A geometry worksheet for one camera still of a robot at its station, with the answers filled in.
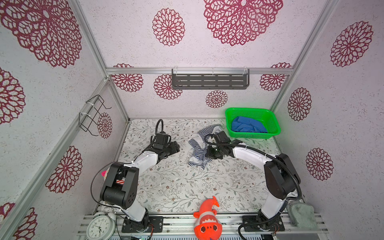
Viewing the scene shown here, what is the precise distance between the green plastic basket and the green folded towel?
459 millimetres

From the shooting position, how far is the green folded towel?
0.74m

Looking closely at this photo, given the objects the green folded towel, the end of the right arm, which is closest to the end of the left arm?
the end of the right arm

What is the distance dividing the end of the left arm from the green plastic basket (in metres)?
0.44

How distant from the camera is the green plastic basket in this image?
1.08 m

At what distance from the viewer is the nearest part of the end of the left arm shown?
0.70 m
